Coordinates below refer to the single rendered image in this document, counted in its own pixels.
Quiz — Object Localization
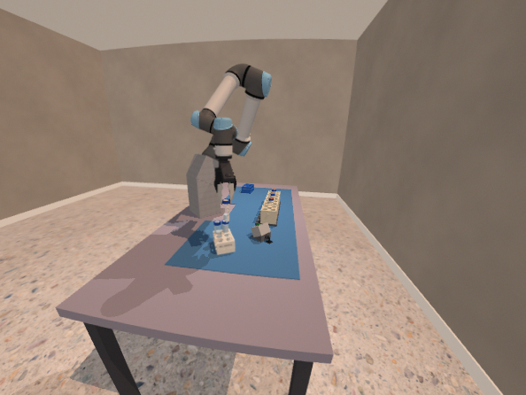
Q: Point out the light blue bench mat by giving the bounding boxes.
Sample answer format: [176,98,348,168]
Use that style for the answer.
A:
[165,186,300,280]

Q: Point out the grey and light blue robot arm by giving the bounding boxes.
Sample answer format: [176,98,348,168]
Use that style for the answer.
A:
[190,64,272,182]

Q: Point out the beige sloped desk with green button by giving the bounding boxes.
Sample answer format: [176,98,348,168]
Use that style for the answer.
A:
[251,222,271,243]

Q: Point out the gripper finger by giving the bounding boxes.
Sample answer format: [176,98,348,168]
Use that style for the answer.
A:
[228,177,236,204]
[214,177,223,204]

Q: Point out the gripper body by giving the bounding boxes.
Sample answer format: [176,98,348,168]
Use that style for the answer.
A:
[215,155,232,183]

